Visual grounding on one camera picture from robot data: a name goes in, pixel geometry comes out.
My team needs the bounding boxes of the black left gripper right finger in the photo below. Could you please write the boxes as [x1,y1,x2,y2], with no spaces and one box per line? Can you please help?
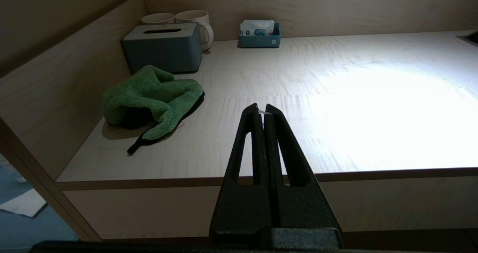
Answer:
[264,104,343,247]

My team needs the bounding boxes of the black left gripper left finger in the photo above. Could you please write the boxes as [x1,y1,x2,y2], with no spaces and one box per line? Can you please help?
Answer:
[208,103,271,247]

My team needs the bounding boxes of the green microfibre cloth black edge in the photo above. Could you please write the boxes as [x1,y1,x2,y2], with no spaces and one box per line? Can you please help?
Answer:
[103,65,205,155]

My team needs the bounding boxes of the small blue sachet tray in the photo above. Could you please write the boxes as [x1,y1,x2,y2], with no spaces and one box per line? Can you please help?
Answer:
[239,23,281,48]

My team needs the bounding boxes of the blue-grey tissue box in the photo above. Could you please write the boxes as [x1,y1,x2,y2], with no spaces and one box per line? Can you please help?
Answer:
[121,23,203,74]

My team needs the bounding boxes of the white sachet packets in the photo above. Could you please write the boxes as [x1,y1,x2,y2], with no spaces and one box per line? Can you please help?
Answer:
[241,20,275,36]

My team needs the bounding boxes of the long wooden desk upstand panel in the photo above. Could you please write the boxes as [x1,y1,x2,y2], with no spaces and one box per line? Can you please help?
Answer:
[142,0,478,41]

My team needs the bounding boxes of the cream ceramic mug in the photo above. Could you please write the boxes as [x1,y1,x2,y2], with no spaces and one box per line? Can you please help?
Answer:
[141,13,176,25]

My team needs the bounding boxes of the wooden desk side panel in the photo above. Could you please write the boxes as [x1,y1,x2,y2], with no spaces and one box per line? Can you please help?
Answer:
[0,0,148,242]

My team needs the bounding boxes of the white paper sheet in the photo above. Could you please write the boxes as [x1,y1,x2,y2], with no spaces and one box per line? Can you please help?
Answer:
[0,189,47,218]

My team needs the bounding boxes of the black recessed power socket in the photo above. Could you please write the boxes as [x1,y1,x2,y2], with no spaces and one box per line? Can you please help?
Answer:
[456,30,478,46]

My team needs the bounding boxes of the cream mug with handle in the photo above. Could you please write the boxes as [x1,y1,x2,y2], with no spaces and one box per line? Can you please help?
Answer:
[175,10,214,52]

